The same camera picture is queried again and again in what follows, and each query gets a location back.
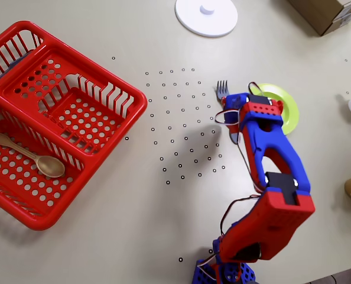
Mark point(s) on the beige plastic spoon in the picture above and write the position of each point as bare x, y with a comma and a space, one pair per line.
50, 167

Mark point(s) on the brown cardboard box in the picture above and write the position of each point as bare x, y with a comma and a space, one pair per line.
317, 12

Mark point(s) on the red plastic cutlery basket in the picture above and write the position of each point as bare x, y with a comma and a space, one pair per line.
42, 223

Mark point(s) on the lime green plastic plate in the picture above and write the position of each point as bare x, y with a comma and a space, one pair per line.
290, 112

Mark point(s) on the grey-blue plastic fork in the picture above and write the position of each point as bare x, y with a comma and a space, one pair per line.
222, 91

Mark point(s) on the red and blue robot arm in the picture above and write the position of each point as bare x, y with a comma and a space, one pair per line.
282, 219

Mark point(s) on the blue gripper with motor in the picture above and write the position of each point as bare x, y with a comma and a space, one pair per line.
230, 120

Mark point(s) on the white round disc base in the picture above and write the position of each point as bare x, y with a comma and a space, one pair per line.
193, 20

